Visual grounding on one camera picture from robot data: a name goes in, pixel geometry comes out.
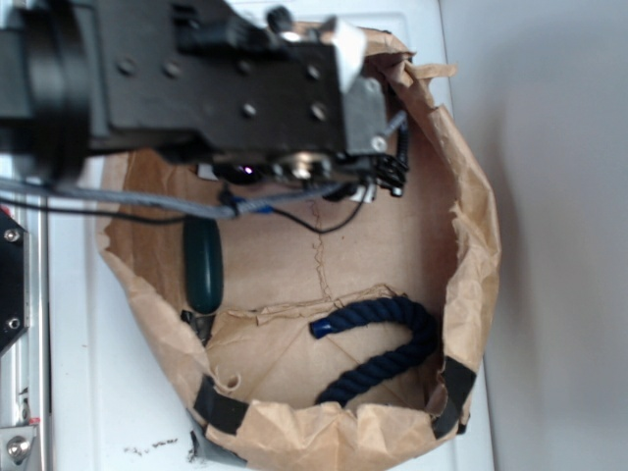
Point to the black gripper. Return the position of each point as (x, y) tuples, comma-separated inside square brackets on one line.
[(199, 83)]

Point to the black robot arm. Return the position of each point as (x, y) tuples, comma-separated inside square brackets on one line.
[(47, 91)]

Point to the dark green oblong block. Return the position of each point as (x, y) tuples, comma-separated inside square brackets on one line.
[(203, 265)]

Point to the brown paper bag bin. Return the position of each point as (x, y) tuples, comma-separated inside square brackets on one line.
[(253, 388)]

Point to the black mounting bracket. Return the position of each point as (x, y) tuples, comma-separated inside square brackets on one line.
[(14, 281)]

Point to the aluminium frame rail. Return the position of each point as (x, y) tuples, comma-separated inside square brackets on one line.
[(26, 437)]

